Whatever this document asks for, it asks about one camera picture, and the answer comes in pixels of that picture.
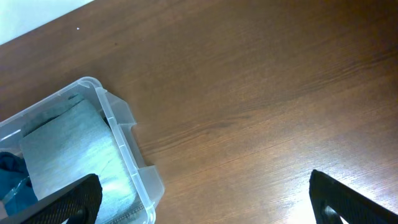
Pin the clear plastic storage container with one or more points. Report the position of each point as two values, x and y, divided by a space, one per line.
116 114

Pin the teal cloth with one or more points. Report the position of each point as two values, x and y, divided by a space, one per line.
17 193

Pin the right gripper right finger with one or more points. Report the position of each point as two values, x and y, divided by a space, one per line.
334 202

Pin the light blue jeans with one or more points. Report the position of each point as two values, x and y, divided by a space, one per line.
74 144

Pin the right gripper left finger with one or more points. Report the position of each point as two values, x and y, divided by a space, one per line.
79 202

